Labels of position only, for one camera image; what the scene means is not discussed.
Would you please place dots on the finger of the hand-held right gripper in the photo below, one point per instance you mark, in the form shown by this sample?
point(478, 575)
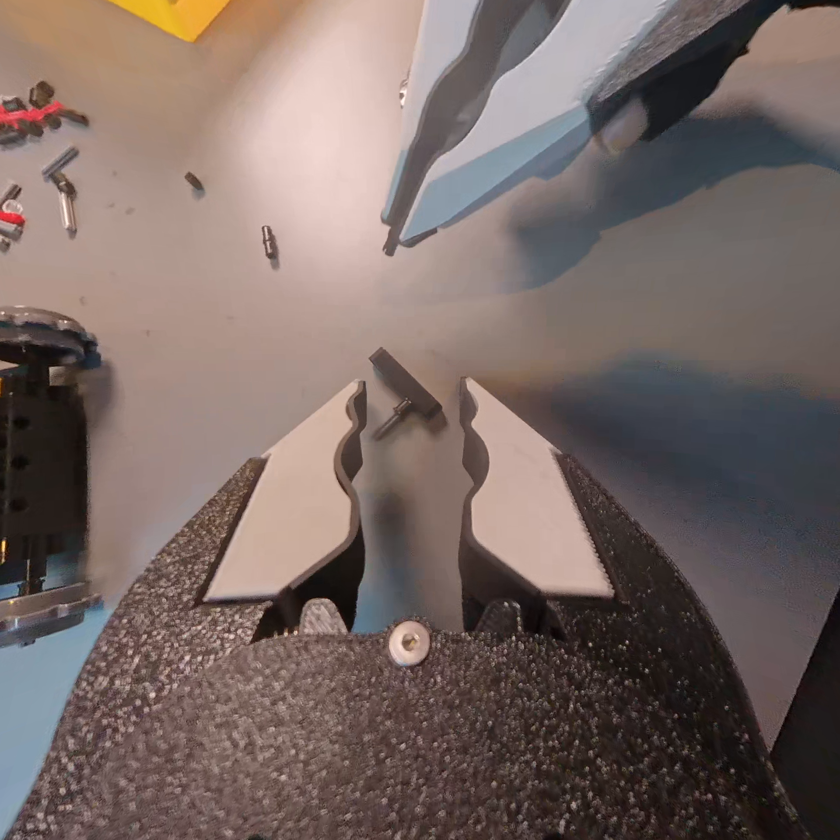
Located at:
point(538, 98)
point(439, 46)

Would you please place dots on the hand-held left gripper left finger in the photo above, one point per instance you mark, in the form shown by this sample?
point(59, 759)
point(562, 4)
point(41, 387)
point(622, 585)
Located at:
point(289, 518)

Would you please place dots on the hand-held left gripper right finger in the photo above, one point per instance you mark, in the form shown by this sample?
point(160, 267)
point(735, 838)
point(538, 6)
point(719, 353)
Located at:
point(531, 518)

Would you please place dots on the grey axle pin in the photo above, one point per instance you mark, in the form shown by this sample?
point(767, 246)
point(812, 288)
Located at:
point(390, 420)

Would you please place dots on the black brick beam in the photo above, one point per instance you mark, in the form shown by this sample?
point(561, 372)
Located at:
point(407, 384)

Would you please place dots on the pale grey desk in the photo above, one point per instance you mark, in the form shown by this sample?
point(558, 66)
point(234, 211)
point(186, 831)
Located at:
point(197, 328)

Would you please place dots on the yellow brick toy truck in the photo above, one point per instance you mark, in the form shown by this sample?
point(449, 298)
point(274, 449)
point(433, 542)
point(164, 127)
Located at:
point(39, 459)

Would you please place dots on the yellow storage bin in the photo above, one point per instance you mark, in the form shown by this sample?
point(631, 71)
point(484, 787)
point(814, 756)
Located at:
point(177, 13)

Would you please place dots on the pile of small brick parts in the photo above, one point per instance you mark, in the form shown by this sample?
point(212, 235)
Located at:
point(29, 115)

